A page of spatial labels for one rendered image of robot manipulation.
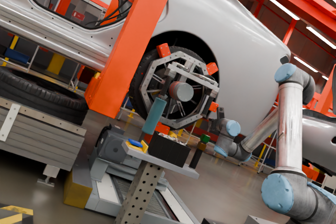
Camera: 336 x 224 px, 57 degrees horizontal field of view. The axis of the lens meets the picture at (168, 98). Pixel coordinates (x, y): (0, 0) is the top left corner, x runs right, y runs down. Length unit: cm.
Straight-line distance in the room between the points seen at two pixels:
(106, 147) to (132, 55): 62
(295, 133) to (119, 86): 98
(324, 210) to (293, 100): 50
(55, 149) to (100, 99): 40
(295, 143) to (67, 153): 126
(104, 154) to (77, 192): 34
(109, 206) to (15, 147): 63
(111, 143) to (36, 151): 44
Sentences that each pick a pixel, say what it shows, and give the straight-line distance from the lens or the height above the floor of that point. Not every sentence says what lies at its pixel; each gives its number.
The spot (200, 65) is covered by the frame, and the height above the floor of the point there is 109.
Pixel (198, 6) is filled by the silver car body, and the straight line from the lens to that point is 255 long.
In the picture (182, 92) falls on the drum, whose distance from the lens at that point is 218.
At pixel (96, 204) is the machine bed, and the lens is 190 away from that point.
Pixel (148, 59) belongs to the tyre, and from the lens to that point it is 233.
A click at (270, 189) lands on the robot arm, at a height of 59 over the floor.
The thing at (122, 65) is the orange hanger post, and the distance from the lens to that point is 183.
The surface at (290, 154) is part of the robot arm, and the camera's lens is 147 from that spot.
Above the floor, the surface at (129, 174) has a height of 13.
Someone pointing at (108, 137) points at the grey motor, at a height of 38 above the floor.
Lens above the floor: 75
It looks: level
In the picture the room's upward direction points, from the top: 24 degrees clockwise
